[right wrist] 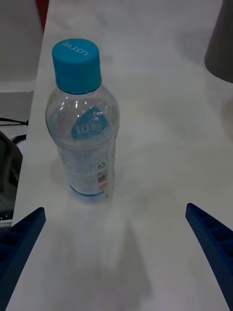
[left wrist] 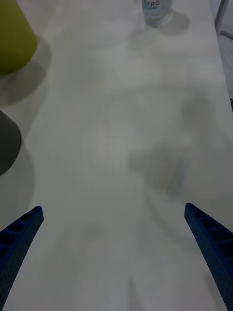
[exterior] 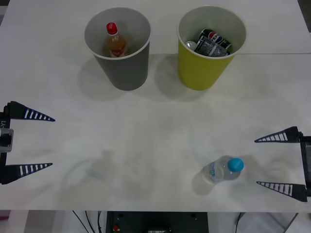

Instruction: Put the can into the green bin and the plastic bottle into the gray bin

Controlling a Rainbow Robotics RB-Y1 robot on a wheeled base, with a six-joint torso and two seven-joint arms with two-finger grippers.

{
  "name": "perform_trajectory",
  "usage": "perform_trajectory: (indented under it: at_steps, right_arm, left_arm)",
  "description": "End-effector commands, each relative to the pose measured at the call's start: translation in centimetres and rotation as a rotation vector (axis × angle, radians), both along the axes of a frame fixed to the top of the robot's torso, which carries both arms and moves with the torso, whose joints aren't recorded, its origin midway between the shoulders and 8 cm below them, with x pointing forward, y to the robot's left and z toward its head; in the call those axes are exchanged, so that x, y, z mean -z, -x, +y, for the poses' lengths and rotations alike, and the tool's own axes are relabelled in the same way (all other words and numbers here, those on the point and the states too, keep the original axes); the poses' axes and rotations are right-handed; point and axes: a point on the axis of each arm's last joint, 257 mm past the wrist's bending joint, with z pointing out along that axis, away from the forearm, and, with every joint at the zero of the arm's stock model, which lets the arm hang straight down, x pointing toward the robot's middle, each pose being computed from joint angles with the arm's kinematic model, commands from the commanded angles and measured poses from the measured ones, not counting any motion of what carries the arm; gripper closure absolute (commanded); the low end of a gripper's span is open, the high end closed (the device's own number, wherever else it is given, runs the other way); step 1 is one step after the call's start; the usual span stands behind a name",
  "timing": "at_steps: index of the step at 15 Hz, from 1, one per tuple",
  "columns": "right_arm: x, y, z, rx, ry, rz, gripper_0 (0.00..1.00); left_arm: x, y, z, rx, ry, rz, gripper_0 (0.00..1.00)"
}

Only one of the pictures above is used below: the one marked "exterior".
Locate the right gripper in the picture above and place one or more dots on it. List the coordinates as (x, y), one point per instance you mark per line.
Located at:
(307, 170)

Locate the black robot torso base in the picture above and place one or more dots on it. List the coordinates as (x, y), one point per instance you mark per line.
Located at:
(158, 222)

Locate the grey plastic bin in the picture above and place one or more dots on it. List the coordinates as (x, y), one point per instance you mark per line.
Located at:
(126, 72)

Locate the orange drink bottle red cap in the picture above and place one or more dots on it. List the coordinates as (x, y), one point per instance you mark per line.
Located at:
(116, 43)

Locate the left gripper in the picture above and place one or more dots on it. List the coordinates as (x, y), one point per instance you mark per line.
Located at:
(4, 122)

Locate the black silver speckled can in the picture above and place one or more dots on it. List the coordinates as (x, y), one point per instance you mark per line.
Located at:
(210, 47)

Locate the clear plastic bottle blue cap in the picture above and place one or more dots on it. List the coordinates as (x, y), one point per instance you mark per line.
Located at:
(219, 171)

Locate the black can red blue print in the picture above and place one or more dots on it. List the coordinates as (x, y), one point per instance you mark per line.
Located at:
(216, 36)

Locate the yellow-green plastic bin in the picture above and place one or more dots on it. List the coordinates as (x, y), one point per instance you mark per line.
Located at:
(199, 72)

